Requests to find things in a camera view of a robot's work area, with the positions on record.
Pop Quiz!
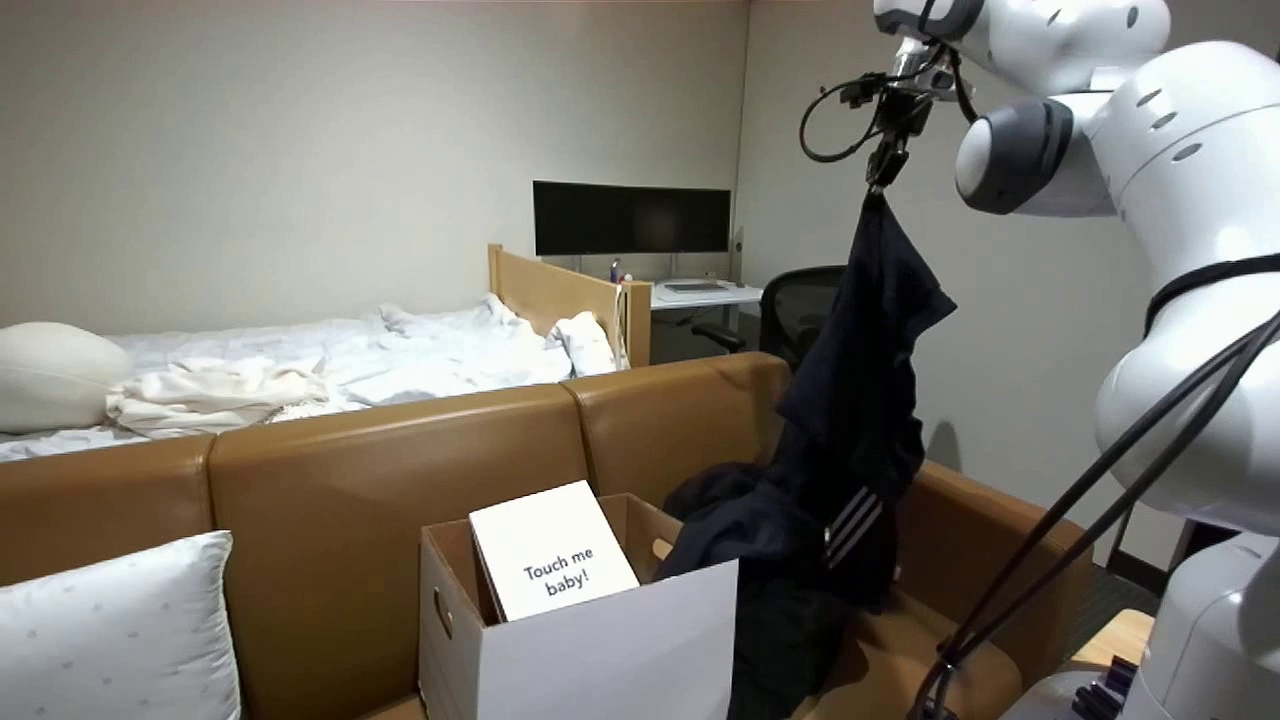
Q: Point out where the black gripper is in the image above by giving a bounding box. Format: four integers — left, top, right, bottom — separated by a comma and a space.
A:
865, 75, 939, 193

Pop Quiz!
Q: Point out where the dark jersey with white stripes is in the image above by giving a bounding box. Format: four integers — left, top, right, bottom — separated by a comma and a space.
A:
768, 185, 965, 618

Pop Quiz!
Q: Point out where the white cardboard box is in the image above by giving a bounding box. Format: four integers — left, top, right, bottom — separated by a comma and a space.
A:
416, 486, 743, 720

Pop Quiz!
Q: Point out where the tan leather couch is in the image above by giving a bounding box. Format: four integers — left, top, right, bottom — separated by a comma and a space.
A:
0, 346, 1092, 720

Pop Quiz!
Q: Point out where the white couch pillow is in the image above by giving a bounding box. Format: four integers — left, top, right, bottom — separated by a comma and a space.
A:
0, 523, 247, 720

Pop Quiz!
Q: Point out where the black office chair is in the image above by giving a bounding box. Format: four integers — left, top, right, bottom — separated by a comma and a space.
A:
691, 261, 860, 371

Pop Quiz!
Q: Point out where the white desk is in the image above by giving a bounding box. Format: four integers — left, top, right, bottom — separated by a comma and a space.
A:
647, 270, 768, 320

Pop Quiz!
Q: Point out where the black flat screen monitor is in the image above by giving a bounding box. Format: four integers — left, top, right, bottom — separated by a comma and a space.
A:
528, 176, 738, 261

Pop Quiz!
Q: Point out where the black garment heap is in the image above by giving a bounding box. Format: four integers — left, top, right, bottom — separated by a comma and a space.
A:
657, 460, 874, 720

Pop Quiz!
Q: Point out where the white card with text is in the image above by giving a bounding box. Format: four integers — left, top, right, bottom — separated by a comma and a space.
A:
463, 474, 643, 626

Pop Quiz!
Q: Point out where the white bed with bedding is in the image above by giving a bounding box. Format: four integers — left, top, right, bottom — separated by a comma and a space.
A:
0, 293, 628, 469

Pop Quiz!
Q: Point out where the dark blue black tool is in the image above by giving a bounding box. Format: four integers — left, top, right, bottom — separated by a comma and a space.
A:
1063, 651, 1144, 720

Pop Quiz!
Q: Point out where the crumpled white blanket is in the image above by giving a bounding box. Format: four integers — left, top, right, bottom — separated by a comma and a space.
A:
104, 356, 333, 440

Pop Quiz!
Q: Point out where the white bed pillow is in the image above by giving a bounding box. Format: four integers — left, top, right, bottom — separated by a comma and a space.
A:
0, 315, 138, 440

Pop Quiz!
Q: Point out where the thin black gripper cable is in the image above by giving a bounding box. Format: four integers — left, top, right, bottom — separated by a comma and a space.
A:
797, 68, 895, 166

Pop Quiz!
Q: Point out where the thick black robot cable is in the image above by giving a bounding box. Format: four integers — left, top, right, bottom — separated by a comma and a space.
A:
932, 346, 1280, 672
903, 308, 1280, 720

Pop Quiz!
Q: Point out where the light robot mount table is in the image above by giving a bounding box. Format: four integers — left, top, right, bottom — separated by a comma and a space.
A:
1069, 602, 1161, 672

